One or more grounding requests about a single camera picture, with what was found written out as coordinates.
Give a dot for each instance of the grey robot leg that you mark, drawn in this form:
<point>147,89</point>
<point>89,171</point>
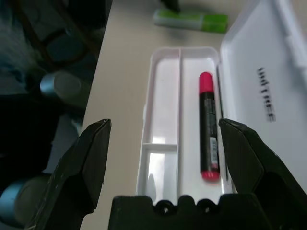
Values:
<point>62,86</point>
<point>21,198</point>

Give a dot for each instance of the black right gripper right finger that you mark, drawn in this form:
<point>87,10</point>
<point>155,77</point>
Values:
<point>251,163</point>

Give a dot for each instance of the white plastic pencil case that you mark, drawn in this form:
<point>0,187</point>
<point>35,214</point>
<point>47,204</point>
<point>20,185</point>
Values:
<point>251,48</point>

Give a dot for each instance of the green highlighter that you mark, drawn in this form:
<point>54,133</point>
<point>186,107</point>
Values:
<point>192,21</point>

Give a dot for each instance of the grey robot left leg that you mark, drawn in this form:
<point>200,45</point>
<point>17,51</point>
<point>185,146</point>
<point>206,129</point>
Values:
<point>62,86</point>

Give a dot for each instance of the black marker with red cap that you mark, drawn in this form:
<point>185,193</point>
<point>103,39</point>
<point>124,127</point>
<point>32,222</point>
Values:
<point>208,115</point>

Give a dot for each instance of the grey robot right leg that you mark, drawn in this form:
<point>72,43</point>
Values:
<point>21,198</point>

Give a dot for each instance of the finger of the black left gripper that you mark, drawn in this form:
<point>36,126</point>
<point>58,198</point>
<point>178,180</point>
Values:
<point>171,4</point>

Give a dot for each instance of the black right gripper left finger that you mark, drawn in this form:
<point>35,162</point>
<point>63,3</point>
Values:
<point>79,172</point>

